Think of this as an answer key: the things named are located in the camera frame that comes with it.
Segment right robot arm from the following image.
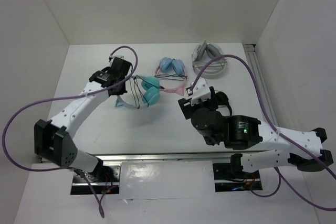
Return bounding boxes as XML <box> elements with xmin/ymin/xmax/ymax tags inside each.
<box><xmin>178</xmin><ymin>87</ymin><xmax>333</xmax><ymax>178</ymax></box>

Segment pink blue cat-ear headphones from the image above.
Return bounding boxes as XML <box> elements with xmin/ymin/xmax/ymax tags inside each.
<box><xmin>154</xmin><ymin>57</ymin><xmax>188</xmax><ymax>96</ymax></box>

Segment white grey headphones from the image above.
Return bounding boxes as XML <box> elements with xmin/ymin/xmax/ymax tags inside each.
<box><xmin>191</xmin><ymin>41</ymin><xmax>227</xmax><ymax>79</ymax></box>

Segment white headphone cable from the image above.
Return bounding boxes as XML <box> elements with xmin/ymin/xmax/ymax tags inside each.
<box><xmin>193</xmin><ymin>60</ymin><xmax>228</xmax><ymax>69</ymax></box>

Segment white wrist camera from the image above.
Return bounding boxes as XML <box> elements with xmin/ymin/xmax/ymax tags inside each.
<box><xmin>109</xmin><ymin>54</ymin><xmax>124</xmax><ymax>62</ymax></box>
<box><xmin>186</xmin><ymin>78</ymin><xmax>211</xmax><ymax>106</ymax></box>

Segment aluminium front rail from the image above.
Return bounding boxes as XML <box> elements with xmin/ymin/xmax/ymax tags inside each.
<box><xmin>96</xmin><ymin>152</ymin><xmax>237</xmax><ymax>165</ymax></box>

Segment black teal-headphone cable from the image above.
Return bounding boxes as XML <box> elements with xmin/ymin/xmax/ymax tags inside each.
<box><xmin>130</xmin><ymin>76</ymin><xmax>165</xmax><ymax>109</ymax></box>

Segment black headphones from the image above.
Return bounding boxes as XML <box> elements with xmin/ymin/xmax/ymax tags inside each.
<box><xmin>215</xmin><ymin>91</ymin><xmax>233</xmax><ymax>116</ymax></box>

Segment aluminium side rail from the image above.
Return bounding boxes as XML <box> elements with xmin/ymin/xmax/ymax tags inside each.
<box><xmin>243</xmin><ymin>44</ymin><xmax>278</xmax><ymax>126</ymax></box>

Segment black pink-headphone cable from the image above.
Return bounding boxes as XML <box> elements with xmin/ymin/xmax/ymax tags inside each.
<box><xmin>154</xmin><ymin>73</ymin><xmax>190</xmax><ymax>82</ymax></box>

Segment teal cat-ear headphones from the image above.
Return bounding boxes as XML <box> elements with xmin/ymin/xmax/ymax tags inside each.
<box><xmin>114</xmin><ymin>75</ymin><xmax>161</xmax><ymax>110</ymax></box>

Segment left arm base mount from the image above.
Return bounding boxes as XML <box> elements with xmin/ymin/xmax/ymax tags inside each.
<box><xmin>70</xmin><ymin>163</ymin><xmax>121</xmax><ymax>196</ymax></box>

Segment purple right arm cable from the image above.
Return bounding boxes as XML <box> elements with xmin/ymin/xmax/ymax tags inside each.
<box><xmin>189</xmin><ymin>55</ymin><xmax>336</xmax><ymax>212</ymax></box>

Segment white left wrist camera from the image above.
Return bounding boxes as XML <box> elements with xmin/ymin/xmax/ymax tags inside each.
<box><xmin>109</xmin><ymin>54</ymin><xmax>124</xmax><ymax>62</ymax></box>

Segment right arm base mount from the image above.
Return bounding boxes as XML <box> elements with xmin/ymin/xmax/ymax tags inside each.
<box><xmin>210</xmin><ymin>152</ymin><xmax>263</xmax><ymax>192</ymax></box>

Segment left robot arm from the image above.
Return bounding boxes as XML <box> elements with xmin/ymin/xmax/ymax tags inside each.
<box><xmin>34</xmin><ymin>57</ymin><xmax>133</xmax><ymax>182</ymax></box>

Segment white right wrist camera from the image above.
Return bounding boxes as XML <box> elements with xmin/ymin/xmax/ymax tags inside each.
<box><xmin>186</xmin><ymin>78</ymin><xmax>211</xmax><ymax>106</ymax></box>

